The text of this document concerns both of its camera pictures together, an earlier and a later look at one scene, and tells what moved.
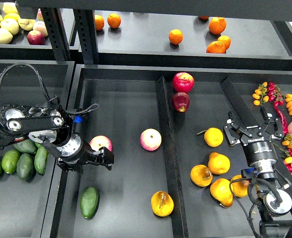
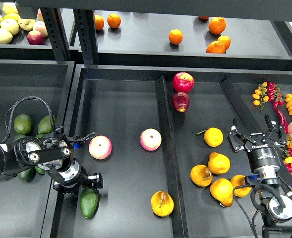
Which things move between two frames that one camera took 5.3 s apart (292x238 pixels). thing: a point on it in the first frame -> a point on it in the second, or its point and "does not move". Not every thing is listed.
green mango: [89, 202] does not move
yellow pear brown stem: [201, 175] does not move
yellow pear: [162, 204] does not move
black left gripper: [76, 154] -> [73, 177]
